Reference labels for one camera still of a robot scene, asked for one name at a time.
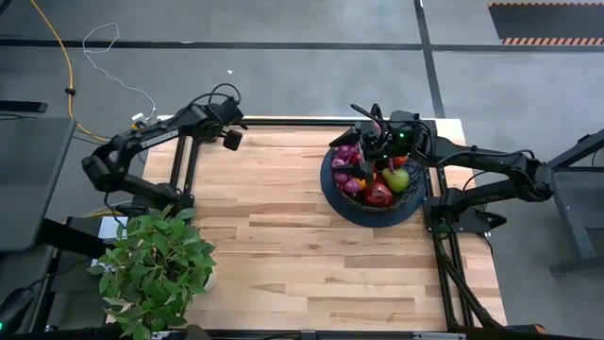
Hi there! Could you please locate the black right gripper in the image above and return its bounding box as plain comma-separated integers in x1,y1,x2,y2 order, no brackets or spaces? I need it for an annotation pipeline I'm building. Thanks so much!
327,110,429,187

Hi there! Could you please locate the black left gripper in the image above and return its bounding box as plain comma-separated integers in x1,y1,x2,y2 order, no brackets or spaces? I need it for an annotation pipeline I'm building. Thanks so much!
201,95,247,153

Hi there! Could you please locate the purple grape bunch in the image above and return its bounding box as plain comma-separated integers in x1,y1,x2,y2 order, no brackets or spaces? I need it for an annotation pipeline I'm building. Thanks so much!
330,144,365,196

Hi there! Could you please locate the yellow orange mango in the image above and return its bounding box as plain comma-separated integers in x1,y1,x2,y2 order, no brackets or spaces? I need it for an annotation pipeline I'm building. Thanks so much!
353,174,378,191

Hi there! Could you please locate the red pomegranate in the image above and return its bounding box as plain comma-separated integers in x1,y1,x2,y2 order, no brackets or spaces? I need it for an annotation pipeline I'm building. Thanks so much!
363,182,394,209

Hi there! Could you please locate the green pear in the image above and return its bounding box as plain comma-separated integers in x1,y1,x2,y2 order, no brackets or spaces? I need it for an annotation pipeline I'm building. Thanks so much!
381,166,411,195

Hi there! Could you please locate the round dark blue mat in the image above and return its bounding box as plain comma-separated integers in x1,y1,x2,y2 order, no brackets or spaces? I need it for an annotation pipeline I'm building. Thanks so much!
319,140,428,230

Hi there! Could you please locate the green leafy potted plant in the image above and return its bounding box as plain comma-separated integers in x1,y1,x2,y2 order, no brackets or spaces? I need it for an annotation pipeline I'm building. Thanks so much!
87,205,218,340

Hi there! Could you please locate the white paper sheet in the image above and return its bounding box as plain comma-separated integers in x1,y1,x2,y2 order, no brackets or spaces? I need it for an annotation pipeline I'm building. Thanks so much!
95,214,129,243

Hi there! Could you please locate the grey side table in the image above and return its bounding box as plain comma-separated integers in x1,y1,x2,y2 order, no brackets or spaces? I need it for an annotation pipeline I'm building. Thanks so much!
0,116,77,254

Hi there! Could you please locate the flat black bar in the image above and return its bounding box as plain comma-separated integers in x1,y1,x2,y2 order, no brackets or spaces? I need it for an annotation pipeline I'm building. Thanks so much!
0,99,49,114

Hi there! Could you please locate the grey metal stand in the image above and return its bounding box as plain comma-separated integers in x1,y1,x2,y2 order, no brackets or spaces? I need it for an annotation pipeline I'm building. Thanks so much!
546,127,604,278

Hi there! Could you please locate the black hazard striped mat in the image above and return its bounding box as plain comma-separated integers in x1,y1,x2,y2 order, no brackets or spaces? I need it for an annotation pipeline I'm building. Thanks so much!
487,1,604,47

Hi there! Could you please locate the black rounded device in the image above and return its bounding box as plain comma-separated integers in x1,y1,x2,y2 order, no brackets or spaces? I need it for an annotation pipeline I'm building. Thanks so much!
0,286,35,334

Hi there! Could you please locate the black wire mesh basket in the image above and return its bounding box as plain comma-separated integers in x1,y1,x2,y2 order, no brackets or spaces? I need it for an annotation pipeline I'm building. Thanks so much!
327,140,426,214

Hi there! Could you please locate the white floor cable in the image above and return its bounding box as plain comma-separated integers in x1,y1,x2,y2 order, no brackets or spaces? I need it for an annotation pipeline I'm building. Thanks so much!
81,22,158,123

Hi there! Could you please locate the yellow floor cable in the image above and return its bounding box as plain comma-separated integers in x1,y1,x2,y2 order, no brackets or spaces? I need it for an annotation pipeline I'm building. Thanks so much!
29,0,143,144

